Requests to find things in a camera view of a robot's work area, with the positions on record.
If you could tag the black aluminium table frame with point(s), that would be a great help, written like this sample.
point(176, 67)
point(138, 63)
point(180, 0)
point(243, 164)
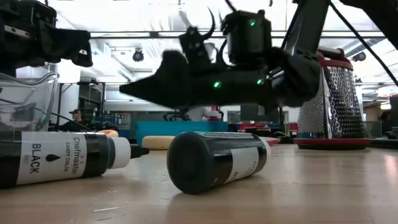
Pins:
point(287, 141)

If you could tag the red crate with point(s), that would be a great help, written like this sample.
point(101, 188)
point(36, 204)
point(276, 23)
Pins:
point(252, 126)

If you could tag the red steel box grater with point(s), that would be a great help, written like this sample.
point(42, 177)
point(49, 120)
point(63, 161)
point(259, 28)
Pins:
point(342, 109)

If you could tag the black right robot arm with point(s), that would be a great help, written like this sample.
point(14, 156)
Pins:
point(306, 25)

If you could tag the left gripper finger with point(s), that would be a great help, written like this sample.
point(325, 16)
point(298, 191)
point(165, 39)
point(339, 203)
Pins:
point(62, 43)
point(83, 56)

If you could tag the orange glazed toy donut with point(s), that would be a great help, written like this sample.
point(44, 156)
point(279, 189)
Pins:
point(110, 133)

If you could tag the yellow sponge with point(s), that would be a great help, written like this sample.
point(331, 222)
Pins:
point(158, 142)

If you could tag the red snack packet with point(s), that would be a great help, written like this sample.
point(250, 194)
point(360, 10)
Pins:
point(272, 141)

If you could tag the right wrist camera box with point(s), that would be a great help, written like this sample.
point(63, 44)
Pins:
point(247, 40)

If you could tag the red food colouring bottle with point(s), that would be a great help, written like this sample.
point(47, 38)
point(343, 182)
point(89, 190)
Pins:
point(214, 115)

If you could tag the blue plastic bin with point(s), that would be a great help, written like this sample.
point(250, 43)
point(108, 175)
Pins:
point(186, 127)

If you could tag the black monitor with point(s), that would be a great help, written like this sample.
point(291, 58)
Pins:
point(248, 113)

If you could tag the black ceiling spotlight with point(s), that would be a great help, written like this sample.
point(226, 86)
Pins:
point(360, 56)
point(138, 55)

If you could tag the clear plastic container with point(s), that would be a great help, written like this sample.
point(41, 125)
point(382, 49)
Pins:
point(46, 93)

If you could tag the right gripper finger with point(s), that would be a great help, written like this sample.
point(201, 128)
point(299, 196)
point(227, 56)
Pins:
point(155, 96)
point(174, 74)

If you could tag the person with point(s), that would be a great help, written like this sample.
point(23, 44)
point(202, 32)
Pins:
point(76, 119)
point(197, 114)

